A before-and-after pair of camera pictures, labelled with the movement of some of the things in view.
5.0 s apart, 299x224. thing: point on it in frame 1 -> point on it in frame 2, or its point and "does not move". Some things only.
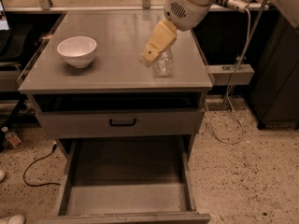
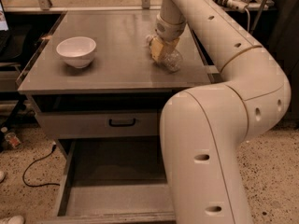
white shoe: x=15 y=219 does not move
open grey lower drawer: x=128 y=180 does not move
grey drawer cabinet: x=90 y=81 does not move
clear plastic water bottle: x=163 y=64 -> x=172 y=61
